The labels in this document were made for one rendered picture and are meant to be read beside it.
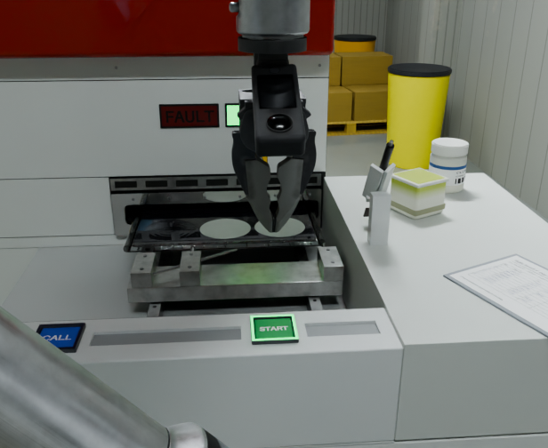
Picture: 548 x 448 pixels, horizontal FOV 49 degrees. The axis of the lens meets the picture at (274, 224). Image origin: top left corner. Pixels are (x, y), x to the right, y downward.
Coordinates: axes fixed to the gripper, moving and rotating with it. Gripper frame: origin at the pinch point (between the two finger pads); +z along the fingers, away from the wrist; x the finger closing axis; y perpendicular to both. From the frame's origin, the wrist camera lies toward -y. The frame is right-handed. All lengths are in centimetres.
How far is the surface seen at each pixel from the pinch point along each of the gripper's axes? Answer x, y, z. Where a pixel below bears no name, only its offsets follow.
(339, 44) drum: -113, 582, 46
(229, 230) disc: 5, 46, 21
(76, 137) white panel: 35, 59, 5
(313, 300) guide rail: -8.8, 26.7, 25.6
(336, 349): -7.1, -3.7, 14.7
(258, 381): 2.2, -4.0, 18.5
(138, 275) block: 20.4, 27.8, 20.2
